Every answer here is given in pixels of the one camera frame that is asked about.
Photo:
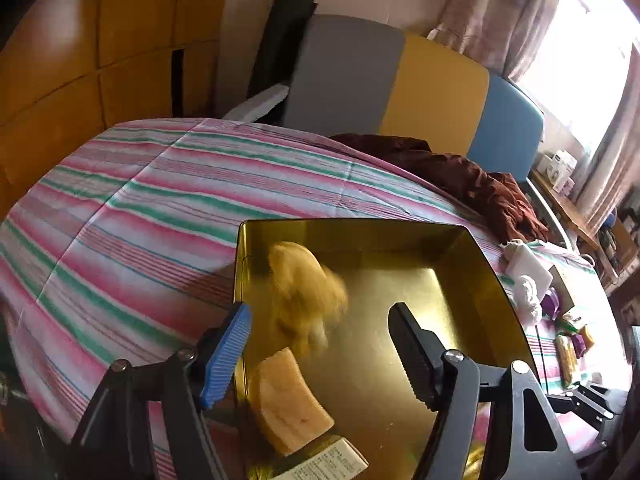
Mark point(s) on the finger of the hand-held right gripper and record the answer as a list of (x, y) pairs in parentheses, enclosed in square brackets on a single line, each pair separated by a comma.
[(592, 401)]

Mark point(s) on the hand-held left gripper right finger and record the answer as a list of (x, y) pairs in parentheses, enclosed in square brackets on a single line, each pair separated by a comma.
[(415, 360)]

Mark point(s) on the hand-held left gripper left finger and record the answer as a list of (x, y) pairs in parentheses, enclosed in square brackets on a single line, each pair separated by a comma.
[(225, 360)]

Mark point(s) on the gold metal tin box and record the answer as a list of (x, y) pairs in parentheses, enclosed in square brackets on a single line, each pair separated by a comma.
[(380, 310)]

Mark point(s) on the yellow sponge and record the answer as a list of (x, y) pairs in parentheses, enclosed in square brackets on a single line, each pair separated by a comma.
[(290, 405)]

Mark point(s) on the yellow plastic bag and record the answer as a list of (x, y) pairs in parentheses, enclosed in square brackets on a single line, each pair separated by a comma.
[(300, 290)]

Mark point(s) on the white plastic bag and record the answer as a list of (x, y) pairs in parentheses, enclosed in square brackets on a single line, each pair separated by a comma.
[(529, 299)]

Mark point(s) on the yellow green snack packet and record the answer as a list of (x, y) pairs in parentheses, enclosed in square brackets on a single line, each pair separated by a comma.
[(325, 462)]

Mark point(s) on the white foam block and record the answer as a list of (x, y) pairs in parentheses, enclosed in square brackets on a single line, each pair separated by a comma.
[(527, 266)]

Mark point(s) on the small yellow item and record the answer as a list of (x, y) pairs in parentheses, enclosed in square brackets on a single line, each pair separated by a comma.
[(588, 336)]

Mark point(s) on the small cardboard box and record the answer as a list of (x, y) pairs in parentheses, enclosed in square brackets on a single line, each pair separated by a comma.
[(563, 285)]

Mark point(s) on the striped bed sheet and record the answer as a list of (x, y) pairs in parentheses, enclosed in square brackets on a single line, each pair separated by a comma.
[(150, 210)]

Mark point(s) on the brown cloth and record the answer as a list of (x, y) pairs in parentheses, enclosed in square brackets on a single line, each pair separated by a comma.
[(465, 180)]

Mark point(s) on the wooden side table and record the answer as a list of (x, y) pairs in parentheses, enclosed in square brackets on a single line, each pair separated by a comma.
[(570, 210)]

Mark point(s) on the white boxes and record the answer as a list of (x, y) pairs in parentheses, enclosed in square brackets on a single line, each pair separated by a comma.
[(561, 170)]

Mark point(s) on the pink curtain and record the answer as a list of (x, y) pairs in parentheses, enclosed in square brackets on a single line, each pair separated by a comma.
[(490, 10), (615, 160)]

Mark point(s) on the white grey pad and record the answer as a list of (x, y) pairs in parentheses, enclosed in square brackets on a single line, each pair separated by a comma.
[(257, 102)]

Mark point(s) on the grey yellow blue headboard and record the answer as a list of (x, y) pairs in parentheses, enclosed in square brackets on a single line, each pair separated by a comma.
[(440, 90)]

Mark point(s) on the black rolled mat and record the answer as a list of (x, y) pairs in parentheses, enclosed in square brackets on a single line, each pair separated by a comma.
[(280, 40)]

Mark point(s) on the wooden wardrobe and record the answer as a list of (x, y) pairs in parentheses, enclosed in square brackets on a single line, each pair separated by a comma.
[(75, 60)]

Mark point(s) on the window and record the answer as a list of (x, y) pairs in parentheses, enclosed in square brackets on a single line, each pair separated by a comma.
[(580, 60)]

